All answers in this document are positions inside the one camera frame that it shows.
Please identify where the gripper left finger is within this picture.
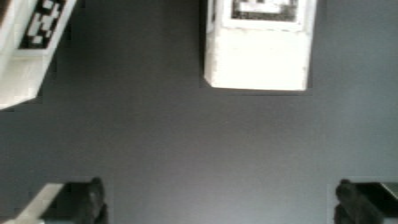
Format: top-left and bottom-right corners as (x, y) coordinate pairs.
(14, 177), (108, 224)

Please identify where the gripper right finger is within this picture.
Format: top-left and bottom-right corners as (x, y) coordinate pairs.
(333, 179), (398, 224)

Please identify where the white table leg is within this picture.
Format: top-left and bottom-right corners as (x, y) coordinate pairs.
(204, 0), (317, 91)
(0, 0), (76, 110)

